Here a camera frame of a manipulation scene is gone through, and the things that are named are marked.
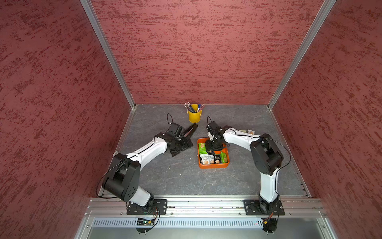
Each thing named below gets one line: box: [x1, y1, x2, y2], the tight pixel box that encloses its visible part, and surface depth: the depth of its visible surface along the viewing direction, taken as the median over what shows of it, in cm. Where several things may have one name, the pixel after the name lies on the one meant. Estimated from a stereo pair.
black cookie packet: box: [212, 154, 222, 164], surface depth 89 cm
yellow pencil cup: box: [187, 110, 203, 124], surface depth 108 cm
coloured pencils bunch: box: [184, 101, 205, 113], surface depth 106 cm
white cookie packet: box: [199, 153, 210, 164], surface depth 89 cm
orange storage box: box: [197, 137, 230, 169], surface depth 89 cm
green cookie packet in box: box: [198, 142, 208, 155], surface depth 94 cm
